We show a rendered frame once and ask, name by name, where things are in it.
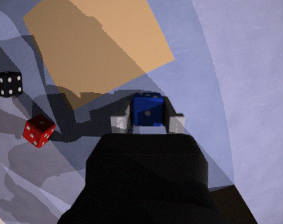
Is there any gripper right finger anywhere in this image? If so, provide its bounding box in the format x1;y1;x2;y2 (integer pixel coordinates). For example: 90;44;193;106
162;96;185;134

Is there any black die with white pips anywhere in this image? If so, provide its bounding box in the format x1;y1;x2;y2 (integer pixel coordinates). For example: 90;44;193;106
0;71;23;98

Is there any red die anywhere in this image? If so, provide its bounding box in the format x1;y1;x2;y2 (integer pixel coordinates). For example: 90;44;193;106
23;114;56;148

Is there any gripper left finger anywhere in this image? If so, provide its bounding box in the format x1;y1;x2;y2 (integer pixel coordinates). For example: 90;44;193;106
110;96;133;134

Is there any tan flat mat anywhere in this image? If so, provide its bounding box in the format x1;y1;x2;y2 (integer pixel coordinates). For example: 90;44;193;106
23;0;175;112

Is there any blue die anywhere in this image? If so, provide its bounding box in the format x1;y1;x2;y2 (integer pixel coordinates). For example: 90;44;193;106
132;93;163;126

